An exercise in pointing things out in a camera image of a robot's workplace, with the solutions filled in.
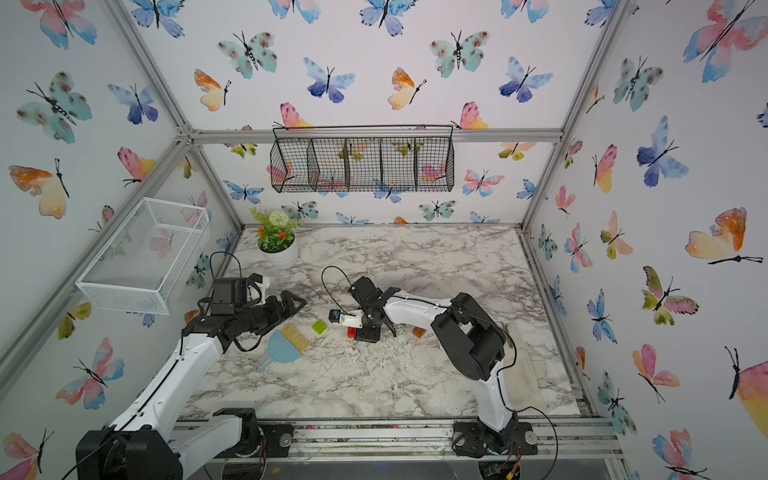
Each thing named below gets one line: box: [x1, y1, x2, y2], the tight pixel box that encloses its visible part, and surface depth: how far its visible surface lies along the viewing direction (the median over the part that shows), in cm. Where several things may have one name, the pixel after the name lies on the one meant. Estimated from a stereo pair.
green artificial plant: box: [249, 206, 304, 253], surface depth 102 cm
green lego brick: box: [312, 320, 327, 335], surface depth 95 cm
